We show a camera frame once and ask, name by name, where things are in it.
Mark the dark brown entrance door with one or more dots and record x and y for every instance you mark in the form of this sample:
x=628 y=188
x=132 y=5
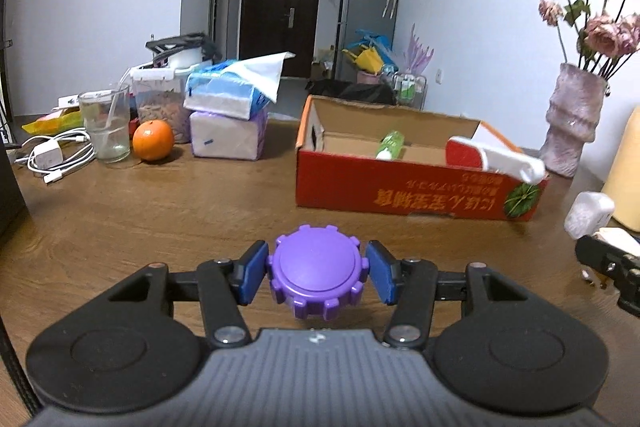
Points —
x=280 y=32

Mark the white wall socket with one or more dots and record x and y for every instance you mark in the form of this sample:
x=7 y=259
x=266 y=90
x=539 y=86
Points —
x=439 y=76

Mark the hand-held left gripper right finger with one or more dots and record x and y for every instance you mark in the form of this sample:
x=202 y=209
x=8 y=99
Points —
x=380 y=274

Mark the red and orange cardboard box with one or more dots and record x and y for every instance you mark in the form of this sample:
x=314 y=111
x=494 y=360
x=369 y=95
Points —
x=400 y=197

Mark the dried pink rose bouquet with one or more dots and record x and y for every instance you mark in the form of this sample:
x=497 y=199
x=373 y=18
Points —
x=602 y=32

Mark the blue tissue pack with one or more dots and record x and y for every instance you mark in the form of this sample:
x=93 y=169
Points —
x=220 y=92

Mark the white brush with red pad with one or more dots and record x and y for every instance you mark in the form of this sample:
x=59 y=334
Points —
x=500 y=159

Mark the purple tissue pack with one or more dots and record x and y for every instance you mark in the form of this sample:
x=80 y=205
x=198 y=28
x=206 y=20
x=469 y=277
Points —
x=225 y=134

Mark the pink textured vase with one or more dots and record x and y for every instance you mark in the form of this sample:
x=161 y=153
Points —
x=570 y=127

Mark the metal trolley cart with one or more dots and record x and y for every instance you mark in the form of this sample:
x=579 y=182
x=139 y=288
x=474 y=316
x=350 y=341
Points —
x=407 y=89

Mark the black cloth bundle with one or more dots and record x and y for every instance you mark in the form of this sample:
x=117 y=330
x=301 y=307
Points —
x=360 y=93

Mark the blue bag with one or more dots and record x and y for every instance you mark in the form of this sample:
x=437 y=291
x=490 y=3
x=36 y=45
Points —
x=377 y=42

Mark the yellow snack packet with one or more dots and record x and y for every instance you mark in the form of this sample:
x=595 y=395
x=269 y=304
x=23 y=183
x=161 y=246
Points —
x=50 y=123

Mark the white plastic object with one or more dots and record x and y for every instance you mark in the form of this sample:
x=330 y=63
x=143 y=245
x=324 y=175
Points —
x=590 y=212

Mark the clear glass cup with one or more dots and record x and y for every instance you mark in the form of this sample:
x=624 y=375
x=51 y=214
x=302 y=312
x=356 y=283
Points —
x=107 y=142

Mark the white pot with black rack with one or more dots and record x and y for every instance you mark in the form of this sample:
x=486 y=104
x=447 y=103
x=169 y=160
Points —
x=185 y=54

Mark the purple leaf decoration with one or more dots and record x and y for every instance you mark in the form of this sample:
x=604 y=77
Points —
x=417 y=54

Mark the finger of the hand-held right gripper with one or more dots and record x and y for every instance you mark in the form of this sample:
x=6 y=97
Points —
x=622 y=277

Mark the orange fruit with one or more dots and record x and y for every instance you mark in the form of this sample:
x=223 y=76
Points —
x=152 y=141

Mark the black paper bag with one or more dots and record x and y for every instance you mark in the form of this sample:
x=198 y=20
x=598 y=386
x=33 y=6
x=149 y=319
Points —
x=10 y=197

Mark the yellow bag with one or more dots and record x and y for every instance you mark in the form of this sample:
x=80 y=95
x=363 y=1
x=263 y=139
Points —
x=367 y=59

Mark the grey refrigerator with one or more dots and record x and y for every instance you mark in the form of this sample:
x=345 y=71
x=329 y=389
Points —
x=365 y=7

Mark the purple gear-shaped lid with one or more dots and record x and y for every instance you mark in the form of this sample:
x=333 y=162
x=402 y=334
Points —
x=317 y=267

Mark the pink bin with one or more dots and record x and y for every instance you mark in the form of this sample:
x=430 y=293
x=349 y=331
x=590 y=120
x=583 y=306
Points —
x=370 y=78

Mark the clear pet food container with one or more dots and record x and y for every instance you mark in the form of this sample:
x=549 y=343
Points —
x=160 y=107

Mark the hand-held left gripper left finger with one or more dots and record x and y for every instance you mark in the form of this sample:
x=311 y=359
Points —
x=252 y=272

